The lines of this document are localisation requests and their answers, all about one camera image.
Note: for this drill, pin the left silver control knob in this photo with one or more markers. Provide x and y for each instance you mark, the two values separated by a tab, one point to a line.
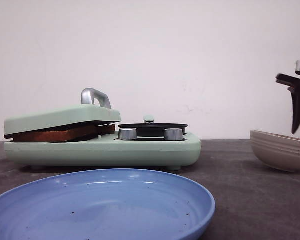
127	134

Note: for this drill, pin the white bread slice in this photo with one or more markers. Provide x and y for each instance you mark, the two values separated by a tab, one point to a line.
55	136
105	129

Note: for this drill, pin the breakfast maker hinged lid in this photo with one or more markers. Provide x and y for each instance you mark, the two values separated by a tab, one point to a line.
95	107

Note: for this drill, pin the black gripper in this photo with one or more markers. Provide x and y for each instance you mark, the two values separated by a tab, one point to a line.
293	84

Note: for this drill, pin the silver control knob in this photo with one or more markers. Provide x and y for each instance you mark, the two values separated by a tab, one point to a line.
173	134
127	134

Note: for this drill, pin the black round frying pan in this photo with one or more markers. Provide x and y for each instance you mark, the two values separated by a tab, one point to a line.
152	129

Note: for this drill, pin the right silver control knob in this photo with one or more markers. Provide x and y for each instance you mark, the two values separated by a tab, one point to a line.
173	134

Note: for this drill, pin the beige ribbed bowl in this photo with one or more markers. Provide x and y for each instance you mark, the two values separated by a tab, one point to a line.
276	151

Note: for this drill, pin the mint green breakfast maker base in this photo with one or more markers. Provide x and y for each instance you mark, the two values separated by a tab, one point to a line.
108	150

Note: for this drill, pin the blue round plate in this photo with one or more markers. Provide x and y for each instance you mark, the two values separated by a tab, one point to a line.
108	204

